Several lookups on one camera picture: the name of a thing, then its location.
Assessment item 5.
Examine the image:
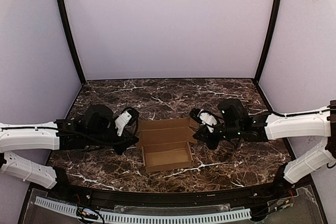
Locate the brown cardboard box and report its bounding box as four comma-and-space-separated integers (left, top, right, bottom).
136, 118, 198, 173

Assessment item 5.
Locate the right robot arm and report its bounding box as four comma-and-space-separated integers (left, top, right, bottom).
190, 99, 335, 187

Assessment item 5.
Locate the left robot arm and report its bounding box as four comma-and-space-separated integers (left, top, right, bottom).
1, 104, 139, 189

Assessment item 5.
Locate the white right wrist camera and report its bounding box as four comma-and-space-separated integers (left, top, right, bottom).
190, 108, 219, 133

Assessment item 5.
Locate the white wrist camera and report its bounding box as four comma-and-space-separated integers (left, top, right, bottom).
114, 107, 139, 137
190, 108, 219, 133

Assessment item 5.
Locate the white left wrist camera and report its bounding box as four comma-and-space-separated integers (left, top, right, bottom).
114, 107, 139, 137

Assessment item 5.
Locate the black front table rail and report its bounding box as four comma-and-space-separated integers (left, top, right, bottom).
31, 175, 300, 209

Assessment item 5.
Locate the white slotted cable duct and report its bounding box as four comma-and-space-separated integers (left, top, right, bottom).
34, 196, 251, 223

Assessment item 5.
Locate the black left frame post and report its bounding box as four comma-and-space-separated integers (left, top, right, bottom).
57, 0, 86, 86

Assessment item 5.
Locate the black frame post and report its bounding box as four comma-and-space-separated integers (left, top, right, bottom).
57, 0, 86, 86
254, 0, 281, 83

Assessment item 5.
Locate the black right frame post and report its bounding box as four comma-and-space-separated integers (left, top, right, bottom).
254, 0, 281, 83

